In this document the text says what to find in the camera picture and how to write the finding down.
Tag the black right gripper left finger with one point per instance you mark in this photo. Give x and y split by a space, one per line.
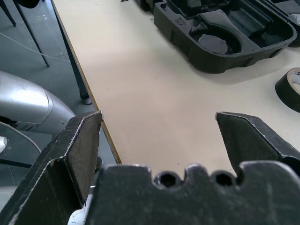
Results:
58 168

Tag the grey table leg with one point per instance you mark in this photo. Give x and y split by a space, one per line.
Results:
84 93

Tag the black tool case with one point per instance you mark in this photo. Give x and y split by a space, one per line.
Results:
211 58

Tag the dark chair legs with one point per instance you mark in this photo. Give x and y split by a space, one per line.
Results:
28 2

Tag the black tape roll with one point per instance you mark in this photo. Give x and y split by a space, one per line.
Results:
284 91

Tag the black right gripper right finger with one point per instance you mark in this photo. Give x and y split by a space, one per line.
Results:
253 140

